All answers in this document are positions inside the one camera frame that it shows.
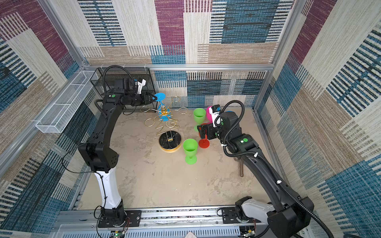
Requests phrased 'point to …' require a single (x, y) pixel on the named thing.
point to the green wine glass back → (190, 146)
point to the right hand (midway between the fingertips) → (206, 127)
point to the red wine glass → (204, 143)
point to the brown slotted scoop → (241, 163)
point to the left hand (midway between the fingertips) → (155, 95)
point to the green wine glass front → (199, 115)
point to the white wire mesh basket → (54, 120)
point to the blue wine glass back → (163, 112)
